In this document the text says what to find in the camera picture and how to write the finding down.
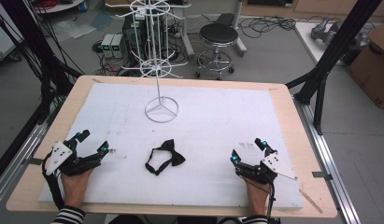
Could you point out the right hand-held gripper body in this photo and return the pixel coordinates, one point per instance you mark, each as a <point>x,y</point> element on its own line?
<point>258,172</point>

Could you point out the black bow tie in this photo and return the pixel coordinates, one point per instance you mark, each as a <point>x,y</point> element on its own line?
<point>172,152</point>

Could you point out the white desk leg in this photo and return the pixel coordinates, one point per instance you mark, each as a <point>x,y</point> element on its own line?
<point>239,29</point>
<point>186,32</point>

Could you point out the brown cardboard box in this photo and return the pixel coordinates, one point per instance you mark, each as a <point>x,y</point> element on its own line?
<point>372,67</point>

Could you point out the black round stool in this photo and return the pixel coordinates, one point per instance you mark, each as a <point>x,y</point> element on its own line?
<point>218,34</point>

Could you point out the grey bench power supply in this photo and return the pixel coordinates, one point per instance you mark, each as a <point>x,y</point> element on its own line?
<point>106,45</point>
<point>117,46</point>

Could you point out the thin wooden stick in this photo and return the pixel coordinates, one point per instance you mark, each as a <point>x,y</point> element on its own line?
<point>311,201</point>

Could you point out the blue tape roll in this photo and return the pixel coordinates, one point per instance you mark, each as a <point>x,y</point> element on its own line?
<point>83,6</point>

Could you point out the black computer tower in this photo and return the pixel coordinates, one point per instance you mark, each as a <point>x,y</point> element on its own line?
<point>132,34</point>

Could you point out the person's right hand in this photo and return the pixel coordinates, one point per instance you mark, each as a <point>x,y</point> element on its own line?
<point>256,196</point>

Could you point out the white foam board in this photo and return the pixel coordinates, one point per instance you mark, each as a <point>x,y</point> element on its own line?
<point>211,124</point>

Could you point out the aluminium rail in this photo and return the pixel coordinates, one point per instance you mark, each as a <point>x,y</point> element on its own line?
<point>328,161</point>
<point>15,174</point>

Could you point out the black metal frame stand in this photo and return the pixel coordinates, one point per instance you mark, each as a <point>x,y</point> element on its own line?
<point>339,46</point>

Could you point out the clear plastic sheet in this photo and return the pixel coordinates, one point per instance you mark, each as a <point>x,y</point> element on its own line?
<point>75,28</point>

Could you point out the grey tape strip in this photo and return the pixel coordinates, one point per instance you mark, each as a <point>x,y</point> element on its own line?
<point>35,161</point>
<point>322,175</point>

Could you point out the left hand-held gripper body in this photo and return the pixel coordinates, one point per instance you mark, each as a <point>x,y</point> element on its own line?
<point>69,162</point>

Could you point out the person's left hand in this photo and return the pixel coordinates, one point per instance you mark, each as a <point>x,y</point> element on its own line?
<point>75,186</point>

